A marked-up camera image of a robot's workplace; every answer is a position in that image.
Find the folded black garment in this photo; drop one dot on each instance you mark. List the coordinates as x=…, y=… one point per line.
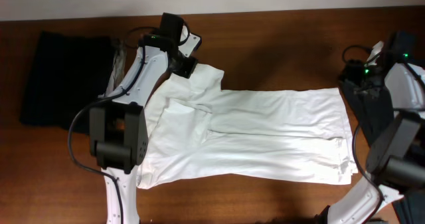
x=67, y=74

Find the white t-shirt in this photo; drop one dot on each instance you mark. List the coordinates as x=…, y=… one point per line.
x=197, y=129

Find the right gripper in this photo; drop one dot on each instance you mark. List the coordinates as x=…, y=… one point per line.
x=357, y=89

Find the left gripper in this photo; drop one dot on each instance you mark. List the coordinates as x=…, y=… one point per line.
x=185, y=66

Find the dark green garment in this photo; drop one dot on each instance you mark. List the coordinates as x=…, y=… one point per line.
x=382, y=117

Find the folded grey garment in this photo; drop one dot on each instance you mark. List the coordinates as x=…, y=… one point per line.
x=118, y=66

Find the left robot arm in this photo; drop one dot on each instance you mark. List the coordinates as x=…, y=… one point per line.
x=118, y=128

